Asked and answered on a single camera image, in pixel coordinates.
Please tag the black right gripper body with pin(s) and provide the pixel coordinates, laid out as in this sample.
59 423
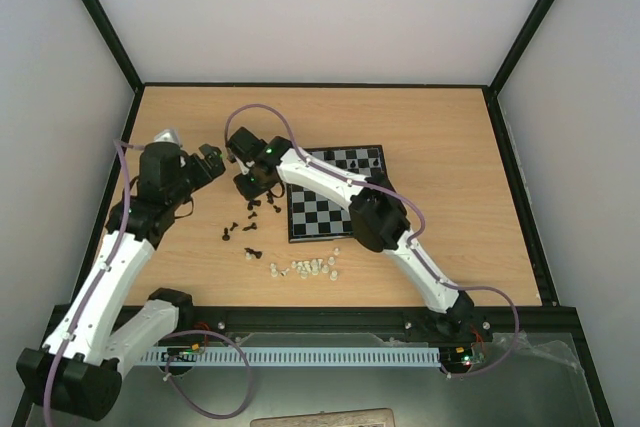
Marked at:
245 185

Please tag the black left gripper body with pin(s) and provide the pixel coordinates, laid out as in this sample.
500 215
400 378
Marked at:
204 175

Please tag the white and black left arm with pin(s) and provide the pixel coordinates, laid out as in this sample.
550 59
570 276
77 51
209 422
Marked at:
80 367

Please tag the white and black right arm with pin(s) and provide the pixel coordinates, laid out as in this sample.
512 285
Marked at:
378 216

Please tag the white chess pieces cluster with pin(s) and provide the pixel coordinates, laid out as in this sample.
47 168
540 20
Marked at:
314 266

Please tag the small circuit board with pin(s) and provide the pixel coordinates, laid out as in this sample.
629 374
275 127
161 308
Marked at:
469 355

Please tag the black and grey chessboard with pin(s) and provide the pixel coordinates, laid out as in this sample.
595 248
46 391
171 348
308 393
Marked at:
313 217

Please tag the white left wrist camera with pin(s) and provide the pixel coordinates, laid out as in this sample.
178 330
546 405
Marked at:
168 136

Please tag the light blue cable duct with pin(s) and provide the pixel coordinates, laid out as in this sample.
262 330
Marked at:
298 357

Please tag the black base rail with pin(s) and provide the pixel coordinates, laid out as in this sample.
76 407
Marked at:
412 324

